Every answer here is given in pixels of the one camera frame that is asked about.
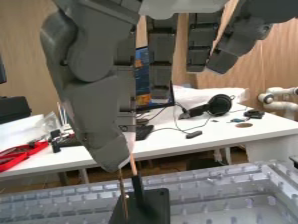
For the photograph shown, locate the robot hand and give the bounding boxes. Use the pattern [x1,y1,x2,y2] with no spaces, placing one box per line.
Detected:
[38,0,298,173]

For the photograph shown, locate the lit screen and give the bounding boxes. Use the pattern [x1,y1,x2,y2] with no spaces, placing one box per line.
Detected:
[133,45,177,112]

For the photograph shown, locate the black keyboard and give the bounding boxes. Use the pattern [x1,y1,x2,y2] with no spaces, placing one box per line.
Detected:
[134,123,156,141]

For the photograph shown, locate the red tray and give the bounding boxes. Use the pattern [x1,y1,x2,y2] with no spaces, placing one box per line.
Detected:
[16,139,50,158]
[0,146,32,173]

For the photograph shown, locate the white desk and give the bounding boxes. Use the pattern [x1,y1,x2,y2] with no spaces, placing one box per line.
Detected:
[0,113,134,184]
[128,102,298,162]

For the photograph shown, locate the black headphones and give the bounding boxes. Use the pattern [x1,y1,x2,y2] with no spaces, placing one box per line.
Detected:
[178,93,234,121]

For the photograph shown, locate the small white jointed device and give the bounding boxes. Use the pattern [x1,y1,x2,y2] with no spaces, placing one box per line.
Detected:
[257,85,298,120]

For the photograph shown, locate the black plate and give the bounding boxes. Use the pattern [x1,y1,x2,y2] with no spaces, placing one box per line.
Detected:
[108,174,171,224]

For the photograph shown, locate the clear box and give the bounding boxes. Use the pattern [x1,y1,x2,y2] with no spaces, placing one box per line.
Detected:
[0,159,298,224]

